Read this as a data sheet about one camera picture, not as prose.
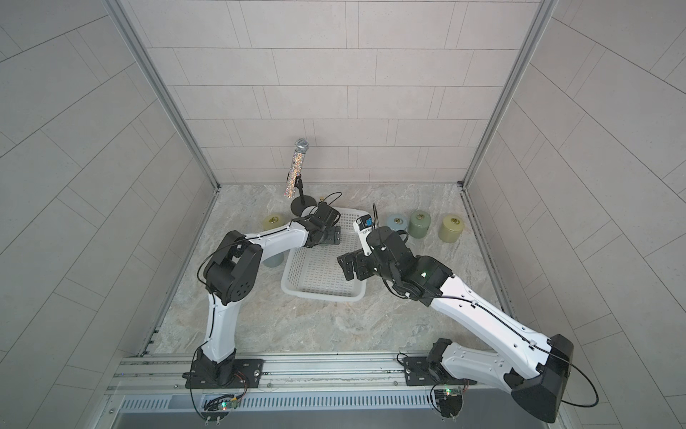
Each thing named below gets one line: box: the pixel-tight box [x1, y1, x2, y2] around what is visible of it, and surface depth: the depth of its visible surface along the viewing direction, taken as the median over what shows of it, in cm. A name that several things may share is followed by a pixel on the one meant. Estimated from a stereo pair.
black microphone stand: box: [290, 173, 318, 217], surface depth 110 cm
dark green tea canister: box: [407, 210, 433, 239], surface depth 98 cm
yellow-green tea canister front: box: [261, 213, 286, 232], surface depth 96 cm
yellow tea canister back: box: [437, 214, 465, 244], surface depth 96 cm
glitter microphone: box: [284, 137, 310, 199], surface depth 93 cm
